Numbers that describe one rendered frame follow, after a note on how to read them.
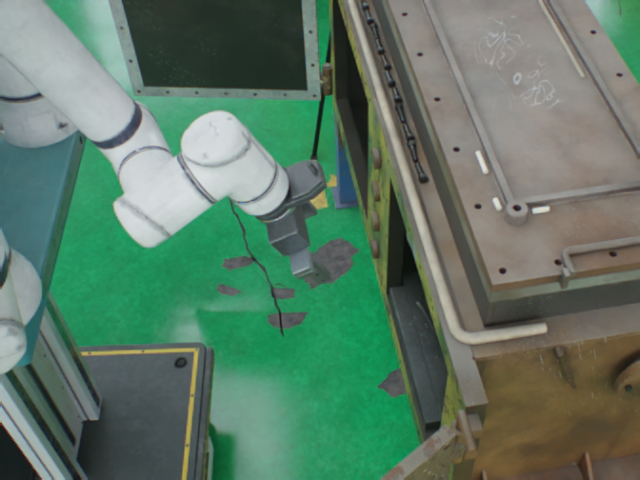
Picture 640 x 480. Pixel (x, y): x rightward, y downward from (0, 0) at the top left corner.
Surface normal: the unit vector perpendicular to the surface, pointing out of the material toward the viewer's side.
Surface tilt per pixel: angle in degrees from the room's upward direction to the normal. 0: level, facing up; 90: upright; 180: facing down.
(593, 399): 90
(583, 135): 0
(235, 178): 90
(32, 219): 0
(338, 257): 0
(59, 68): 86
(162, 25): 90
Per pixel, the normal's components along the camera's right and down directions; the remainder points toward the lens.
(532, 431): 0.16, 0.75
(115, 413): -0.03, -0.65
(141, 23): -0.07, 0.76
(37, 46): 0.57, 0.57
